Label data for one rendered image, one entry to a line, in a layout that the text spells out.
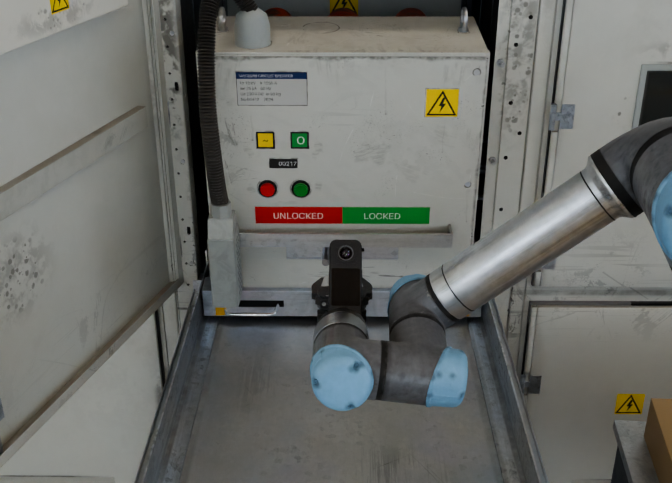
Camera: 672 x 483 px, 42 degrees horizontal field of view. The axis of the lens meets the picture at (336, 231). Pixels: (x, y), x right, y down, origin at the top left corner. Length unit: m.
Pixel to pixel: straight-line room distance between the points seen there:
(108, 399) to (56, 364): 0.49
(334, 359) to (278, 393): 0.49
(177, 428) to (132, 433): 0.60
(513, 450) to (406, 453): 0.17
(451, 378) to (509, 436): 0.39
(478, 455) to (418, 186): 0.48
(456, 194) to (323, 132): 0.27
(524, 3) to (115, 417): 1.23
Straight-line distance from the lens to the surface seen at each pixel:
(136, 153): 1.67
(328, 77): 1.50
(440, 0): 2.25
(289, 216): 1.61
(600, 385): 2.02
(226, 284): 1.57
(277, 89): 1.51
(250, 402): 1.52
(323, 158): 1.56
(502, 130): 1.71
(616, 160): 1.11
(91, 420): 2.08
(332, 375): 1.06
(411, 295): 1.19
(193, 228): 1.79
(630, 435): 1.64
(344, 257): 1.23
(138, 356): 1.95
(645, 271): 1.89
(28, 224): 1.43
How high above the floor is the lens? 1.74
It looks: 26 degrees down
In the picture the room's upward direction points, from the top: straight up
